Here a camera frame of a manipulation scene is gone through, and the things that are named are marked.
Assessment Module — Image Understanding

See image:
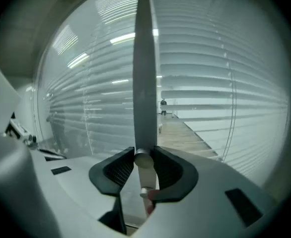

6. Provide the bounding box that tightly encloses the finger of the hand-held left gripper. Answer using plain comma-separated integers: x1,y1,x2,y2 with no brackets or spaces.
39,148,68,160

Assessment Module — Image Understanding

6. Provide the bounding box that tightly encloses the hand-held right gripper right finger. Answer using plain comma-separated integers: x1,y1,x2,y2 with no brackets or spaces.
152,145,199,204

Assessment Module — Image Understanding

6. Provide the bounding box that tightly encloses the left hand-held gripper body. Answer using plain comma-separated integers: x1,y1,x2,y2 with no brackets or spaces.
5,118,38,147

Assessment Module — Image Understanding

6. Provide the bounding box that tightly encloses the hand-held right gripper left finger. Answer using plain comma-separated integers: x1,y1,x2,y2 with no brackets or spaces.
88,146,136,235

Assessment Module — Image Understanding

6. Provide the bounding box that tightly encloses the person's right hand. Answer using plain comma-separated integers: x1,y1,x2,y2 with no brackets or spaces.
146,191,157,215

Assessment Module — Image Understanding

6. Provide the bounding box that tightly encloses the metal window frame post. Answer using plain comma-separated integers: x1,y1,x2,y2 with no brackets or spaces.
132,0,161,190

